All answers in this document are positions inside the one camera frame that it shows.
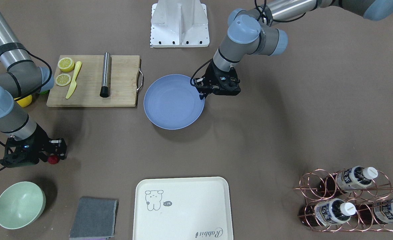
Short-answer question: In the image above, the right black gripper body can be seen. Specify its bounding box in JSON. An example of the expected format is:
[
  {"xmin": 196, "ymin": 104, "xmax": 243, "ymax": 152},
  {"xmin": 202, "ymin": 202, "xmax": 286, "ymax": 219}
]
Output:
[{"xmin": 2, "ymin": 125, "xmax": 67, "ymax": 168}]

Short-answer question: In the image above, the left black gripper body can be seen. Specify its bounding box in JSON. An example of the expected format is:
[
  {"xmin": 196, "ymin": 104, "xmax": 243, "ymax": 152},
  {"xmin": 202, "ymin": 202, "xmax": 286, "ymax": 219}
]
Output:
[{"xmin": 192, "ymin": 61, "xmax": 241, "ymax": 97}]

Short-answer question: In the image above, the red strawberry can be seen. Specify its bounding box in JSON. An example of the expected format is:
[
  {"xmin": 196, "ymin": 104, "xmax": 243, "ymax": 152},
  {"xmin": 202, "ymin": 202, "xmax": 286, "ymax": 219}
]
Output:
[{"xmin": 47, "ymin": 155, "xmax": 60, "ymax": 165}]

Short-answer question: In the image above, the blue plate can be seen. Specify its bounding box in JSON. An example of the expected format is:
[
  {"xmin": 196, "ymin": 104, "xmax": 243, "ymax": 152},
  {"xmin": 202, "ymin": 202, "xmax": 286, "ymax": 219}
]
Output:
[{"xmin": 144, "ymin": 74, "xmax": 205, "ymax": 130}]

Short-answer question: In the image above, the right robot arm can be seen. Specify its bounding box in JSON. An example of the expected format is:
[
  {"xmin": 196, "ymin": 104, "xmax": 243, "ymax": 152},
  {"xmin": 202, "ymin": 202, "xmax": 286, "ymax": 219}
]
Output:
[{"xmin": 0, "ymin": 12, "xmax": 67, "ymax": 169}]

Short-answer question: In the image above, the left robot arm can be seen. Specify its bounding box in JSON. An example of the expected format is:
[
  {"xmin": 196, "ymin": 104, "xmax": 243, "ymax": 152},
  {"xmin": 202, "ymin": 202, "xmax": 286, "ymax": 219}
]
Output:
[{"xmin": 190, "ymin": 0, "xmax": 393, "ymax": 100}]

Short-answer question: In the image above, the yellow lemon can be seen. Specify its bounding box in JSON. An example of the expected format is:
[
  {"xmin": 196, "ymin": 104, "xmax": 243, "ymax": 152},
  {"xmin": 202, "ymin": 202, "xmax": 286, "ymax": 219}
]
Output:
[{"xmin": 14, "ymin": 95, "xmax": 32, "ymax": 108}]

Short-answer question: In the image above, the green bowl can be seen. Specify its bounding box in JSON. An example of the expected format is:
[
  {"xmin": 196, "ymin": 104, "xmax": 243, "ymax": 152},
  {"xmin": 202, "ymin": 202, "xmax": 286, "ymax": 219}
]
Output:
[{"xmin": 0, "ymin": 181, "xmax": 46, "ymax": 230}]

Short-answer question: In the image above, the lemon half slice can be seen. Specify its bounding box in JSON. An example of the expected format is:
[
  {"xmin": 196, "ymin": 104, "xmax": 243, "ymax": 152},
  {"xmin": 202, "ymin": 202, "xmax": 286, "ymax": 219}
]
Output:
[
  {"xmin": 55, "ymin": 73, "xmax": 71, "ymax": 87},
  {"xmin": 57, "ymin": 57, "xmax": 75, "ymax": 73}
]

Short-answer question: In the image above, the metal cylinder tool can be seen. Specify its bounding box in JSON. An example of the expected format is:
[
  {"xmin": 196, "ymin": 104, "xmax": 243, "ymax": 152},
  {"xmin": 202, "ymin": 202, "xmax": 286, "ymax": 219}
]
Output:
[{"xmin": 99, "ymin": 52, "xmax": 112, "ymax": 98}]

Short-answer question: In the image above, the grey folded cloth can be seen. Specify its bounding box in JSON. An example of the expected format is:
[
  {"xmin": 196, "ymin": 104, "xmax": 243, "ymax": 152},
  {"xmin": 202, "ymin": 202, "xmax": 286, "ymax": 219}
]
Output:
[{"xmin": 69, "ymin": 197, "xmax": 118, "ymax": 240}]

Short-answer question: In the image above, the wooden cutting board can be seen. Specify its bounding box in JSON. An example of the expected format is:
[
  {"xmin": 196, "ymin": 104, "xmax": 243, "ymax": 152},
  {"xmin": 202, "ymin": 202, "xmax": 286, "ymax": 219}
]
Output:
[{"xmin": 46, "ymin": 55, "xmax": 141, "ymax": 107}]

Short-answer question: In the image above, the yellow plastic knife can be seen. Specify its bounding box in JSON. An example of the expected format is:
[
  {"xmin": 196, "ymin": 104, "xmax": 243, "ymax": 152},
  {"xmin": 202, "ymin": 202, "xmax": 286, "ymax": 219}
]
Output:
[{"xmin": 65, "ymin": 61, "xmax": 82, "ymax": 100}]

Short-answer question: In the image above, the cream rabbit tray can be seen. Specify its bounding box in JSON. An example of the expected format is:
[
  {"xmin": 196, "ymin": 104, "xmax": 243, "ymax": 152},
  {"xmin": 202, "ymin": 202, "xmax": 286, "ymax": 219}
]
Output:
[{"xmin": 133, "ymin": 176, "xmax": 234, "ymax": 240}]

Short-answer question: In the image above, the bottle with white cap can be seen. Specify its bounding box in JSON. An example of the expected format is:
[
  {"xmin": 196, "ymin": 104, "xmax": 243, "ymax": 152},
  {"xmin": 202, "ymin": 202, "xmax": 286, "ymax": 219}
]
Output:
[{"xmin": 317, "ymin": 166, "xmax": 379, "ymax": 197}]

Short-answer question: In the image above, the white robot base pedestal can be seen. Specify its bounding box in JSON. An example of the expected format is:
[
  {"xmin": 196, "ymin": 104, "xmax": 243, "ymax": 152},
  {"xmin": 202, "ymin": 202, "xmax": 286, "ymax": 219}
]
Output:
[{"xmin": 150, "ymin": 0, "xmax": 210, "ymax": 48}]

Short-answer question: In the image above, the copper wire bottle rack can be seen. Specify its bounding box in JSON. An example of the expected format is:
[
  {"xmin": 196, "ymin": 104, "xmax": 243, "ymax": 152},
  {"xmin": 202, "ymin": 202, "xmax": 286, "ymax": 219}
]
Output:
[{"xmin": 295, "ymin": 169, "xmax": 393, "ymax": 232}]

